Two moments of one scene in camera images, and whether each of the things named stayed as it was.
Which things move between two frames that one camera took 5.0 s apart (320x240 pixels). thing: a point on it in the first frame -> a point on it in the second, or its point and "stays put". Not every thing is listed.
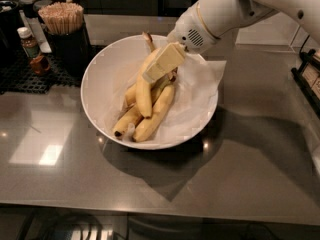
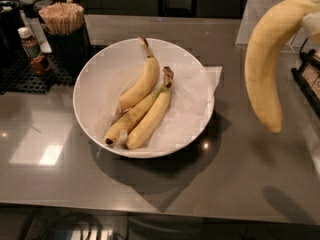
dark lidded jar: (27, 2) stays put
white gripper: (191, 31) -> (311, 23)
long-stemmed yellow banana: (144, 86) -> (262, 56)
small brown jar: (40, 64) stays put
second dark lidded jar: (40, 4) stays put
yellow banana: (132, 97) -> (148, 83)
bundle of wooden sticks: (62, 17) stays put
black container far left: (10, 45) stays put
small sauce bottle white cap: (28, 43) stays put
